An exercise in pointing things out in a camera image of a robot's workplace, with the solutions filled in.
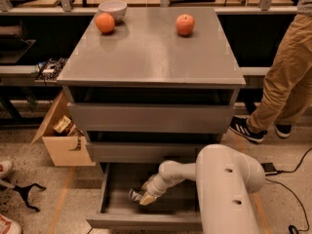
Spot black sneaker right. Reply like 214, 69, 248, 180
275, 124, 292, 138

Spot grey open bottom drawer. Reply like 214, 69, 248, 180
87, 163, 202, 231

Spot black pedal cable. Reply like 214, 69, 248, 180
264, 147, 312, 234

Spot black chair base leg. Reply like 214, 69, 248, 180
0, 179, 46, 213

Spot black sneaker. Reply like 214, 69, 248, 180
229, 116, 267, 143
275, 124, 292, 138

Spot white bowl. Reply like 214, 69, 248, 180
98, 1, 128, 23

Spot white red shoe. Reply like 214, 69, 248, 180
0, 161, 14, 178
0, 214, 22, 234

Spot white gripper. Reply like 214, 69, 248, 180
139, 174, 170, 206

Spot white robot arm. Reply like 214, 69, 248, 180
139, 144, 265, 234

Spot white red shoe upper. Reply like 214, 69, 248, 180
0, 161, 14, 178

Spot cardboard box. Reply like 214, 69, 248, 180
31, 92, 96, 167

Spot snack packet in box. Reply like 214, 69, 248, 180
53, 115, 75, 136

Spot black foot pedal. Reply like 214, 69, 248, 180
261, 163, 278, 176

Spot black patterned notebook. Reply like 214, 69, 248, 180
36, 58, 67, 81

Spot grey middle drawer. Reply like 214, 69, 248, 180
86, 142, 207, 163

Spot person leg khaki trousers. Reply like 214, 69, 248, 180
247, 0, 312, 134

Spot white red shoe lower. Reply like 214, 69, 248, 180
0, 214, 22, 234

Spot orange fruit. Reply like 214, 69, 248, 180
96, 13, 115, 33

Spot grey drawer cabinet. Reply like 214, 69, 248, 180
56, 6, 247, 168

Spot black sneaker left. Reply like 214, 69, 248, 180
229, 116, 267, 143

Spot red apple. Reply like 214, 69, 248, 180
175, 14, 195, 36

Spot grey top drawer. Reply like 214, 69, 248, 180
67, 102, 234, 134

